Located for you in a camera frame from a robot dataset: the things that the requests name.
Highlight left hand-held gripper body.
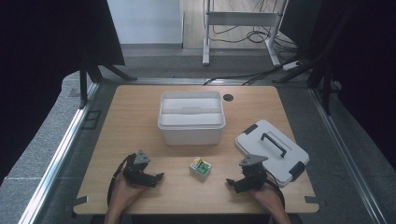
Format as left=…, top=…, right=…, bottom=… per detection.
left=122, top=149, right=152, bottom=188

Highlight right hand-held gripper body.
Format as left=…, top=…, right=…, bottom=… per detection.
left=238, top=154, right=269, bottom=191

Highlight white plastic storage box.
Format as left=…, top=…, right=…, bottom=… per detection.
left=157, top=90, right=227, bottom=147

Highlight white bin lid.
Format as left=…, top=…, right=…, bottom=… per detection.
left=160, top=97, right=224, bottom=127

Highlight person's left hand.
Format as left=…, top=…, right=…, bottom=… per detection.
left=111, top=177, right=148, bottom=216

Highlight person's right hand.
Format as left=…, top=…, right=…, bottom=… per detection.
left=248, top=178, right=284, bottom=213

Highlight black tripod stand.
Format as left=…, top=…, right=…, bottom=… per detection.
left=78, top=54, right=138, bottom=110

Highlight white power strip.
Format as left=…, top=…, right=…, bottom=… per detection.
left=281, top=60, right=302, bottom=72

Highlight black stand with legs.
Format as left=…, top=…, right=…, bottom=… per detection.
left=274, top=55, right=342, bottom=117

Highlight dark curtain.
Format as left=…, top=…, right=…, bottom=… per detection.
left=278, top=0, right=396, bottom=171
left=0, top=0, right=126, bottom=185

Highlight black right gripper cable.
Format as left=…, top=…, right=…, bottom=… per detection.
left=263, top=169, right=286, bottom=210

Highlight white lid with black handle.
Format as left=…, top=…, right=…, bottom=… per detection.
left=234, top=119, right=311, bottom=188

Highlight silver metal floor rail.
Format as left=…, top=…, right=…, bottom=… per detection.
left=18, top=81, right=101, bottom=224
left=308, top=88, right=389, bottom=224

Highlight long black floor cable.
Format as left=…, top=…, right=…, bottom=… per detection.
left=202, top=54, right=312, bottom=87

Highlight tangle of black floor cables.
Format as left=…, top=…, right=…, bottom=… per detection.
left=208, top=0, right=301, bottom=54

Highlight white metal stand frame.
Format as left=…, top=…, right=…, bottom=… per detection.
left=202, top=0, right=290, bottom=67

